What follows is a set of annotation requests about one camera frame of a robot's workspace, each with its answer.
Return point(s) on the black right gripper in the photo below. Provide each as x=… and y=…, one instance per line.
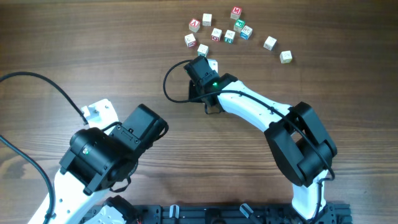
x=192, y=90

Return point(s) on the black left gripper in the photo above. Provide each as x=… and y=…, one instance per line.
x=152, y=121

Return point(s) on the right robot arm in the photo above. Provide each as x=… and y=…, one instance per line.
x=300, y=145

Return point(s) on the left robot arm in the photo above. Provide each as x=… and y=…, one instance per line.
x=105, y=153

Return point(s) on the green sided wooden block lower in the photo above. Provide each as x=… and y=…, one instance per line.
x=203, y=50

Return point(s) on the green sided wooden block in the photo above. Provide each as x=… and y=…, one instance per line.
x=229, y=36
x=203, y=50

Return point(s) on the red sided wooden block left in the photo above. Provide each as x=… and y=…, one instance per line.
x=190, y=40

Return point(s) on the red sided wooden block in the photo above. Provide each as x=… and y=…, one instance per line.
x=216, y=34
x=190, y=40

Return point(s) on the red sided wooden block centre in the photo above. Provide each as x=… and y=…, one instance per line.
x=216, y=34

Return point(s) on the green sided wooden block centre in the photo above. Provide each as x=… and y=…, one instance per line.
x=229, y=36

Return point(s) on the red letter A block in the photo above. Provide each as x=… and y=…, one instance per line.
x=194, y=25

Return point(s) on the plain wooden block top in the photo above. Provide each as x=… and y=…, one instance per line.
x=206, y=20

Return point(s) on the plain wooden block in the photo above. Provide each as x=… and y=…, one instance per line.
x=206, y=20
x=269, y=43

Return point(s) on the blue sided wooden block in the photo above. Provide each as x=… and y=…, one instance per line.
x=246, y=32

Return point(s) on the green top wooden block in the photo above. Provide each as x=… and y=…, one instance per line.
x=238, y=25

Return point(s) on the plain wooden block upper right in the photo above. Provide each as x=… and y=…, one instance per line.
x=269, y=43

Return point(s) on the red letter M block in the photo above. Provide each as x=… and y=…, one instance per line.
x=236, y=12

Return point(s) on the yellow engraved wooden block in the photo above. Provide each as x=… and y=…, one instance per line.
x=286, y=57

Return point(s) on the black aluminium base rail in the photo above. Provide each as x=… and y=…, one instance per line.
x=268, y=214

